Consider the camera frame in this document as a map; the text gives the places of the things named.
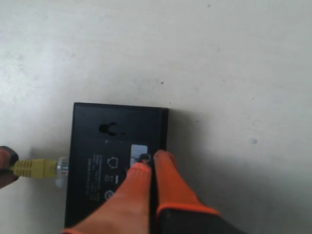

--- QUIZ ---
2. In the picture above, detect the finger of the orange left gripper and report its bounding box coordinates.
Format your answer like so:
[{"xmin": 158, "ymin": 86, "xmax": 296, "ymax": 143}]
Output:
[
  {"xmin": 0, "ymin": 146, "xmax": 19, "ymax": 170},
  {"xmin": 0, "ymin": 169, "xmax": 19, "ymax": 189}
]

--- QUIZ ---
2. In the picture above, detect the black network switch box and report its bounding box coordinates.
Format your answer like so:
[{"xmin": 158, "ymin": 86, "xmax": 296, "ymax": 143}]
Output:
[{"xmin": 64, "ymin": 102, "xmax": 169, "ymax": 228}]

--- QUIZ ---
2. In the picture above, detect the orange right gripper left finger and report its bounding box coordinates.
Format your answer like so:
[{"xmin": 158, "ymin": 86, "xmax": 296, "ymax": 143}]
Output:
[{"xmin": 62, "ymin": 162, "xmax": 150, "ymax": 234}]

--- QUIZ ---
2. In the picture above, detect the yellow ethernet cable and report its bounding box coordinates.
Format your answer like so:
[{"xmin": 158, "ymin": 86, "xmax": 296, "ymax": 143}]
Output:
[{"xmin": 12, "ymin": 156, "xmax": 69, "ymax": 189}]

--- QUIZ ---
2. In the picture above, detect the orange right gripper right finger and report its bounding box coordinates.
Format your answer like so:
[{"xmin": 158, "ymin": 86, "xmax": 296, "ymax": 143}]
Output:
[{"xmin": 154, "ymin": 150, "xmax": 243, "ymax": 234}]

